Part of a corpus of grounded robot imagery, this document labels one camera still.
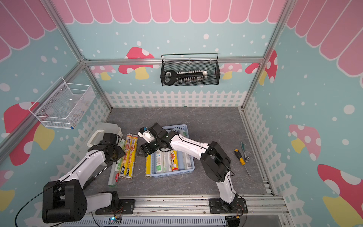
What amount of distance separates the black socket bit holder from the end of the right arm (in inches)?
13.9

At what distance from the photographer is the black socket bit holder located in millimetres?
889

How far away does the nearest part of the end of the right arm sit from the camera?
2.08 feet
